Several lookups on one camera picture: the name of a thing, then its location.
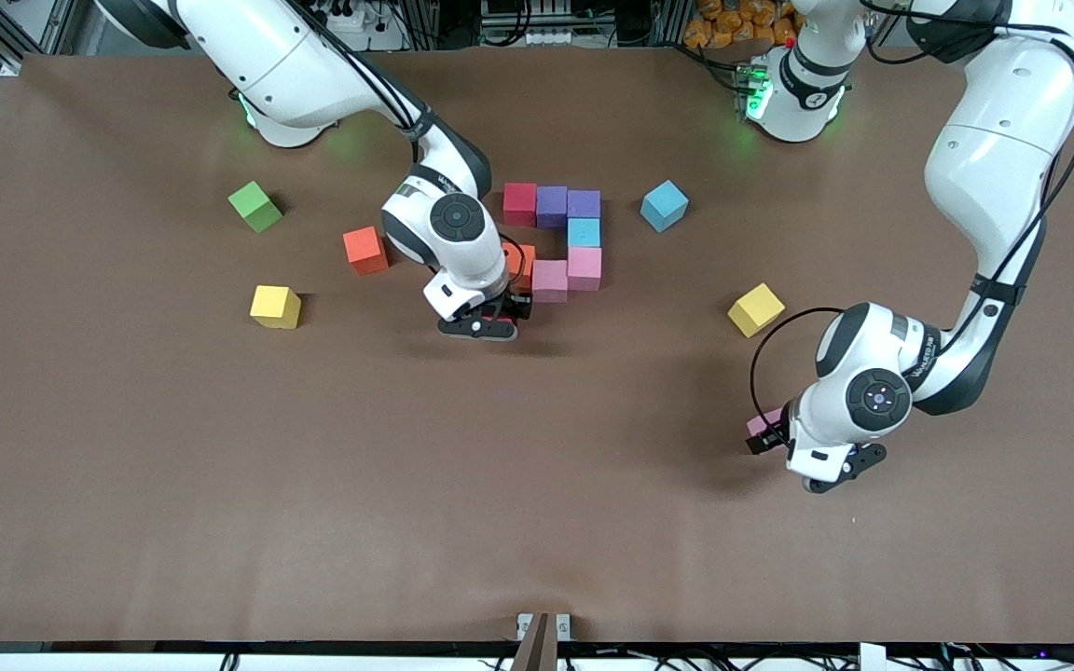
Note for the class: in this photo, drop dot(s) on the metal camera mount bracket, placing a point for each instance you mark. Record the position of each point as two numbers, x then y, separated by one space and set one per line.
525 624

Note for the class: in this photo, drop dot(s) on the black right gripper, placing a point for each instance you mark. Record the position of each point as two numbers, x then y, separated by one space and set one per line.
518 303

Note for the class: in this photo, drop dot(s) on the white power strip with plugs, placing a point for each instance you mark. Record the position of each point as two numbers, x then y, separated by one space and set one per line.
369 37

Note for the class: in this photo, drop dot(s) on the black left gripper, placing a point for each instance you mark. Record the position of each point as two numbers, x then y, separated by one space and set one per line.
764 441

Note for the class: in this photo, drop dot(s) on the purple foam cube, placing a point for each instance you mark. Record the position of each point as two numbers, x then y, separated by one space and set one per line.
551 207
584 203

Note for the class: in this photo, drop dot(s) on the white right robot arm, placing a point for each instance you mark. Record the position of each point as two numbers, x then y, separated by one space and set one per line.
295 65

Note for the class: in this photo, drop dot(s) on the green foam cube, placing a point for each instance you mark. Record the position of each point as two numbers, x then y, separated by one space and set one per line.
255 207

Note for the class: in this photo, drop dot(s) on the blue foam cube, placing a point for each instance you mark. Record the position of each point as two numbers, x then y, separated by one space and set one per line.
665 205
584 233

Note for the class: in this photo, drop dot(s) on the yellow foam cube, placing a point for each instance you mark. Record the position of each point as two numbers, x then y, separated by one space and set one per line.
756 309
274 306

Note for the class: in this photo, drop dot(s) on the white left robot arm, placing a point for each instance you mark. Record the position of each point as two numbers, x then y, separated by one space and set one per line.
994 168

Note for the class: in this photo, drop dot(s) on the orange foam cube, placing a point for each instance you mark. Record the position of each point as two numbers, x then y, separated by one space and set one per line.
526 270
364 250

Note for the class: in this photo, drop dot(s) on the pink foam cube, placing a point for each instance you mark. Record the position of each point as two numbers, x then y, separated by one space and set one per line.
585 268
765 421
549 281

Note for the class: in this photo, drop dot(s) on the bag of orange items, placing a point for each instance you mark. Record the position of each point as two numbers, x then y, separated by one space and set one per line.
733 23

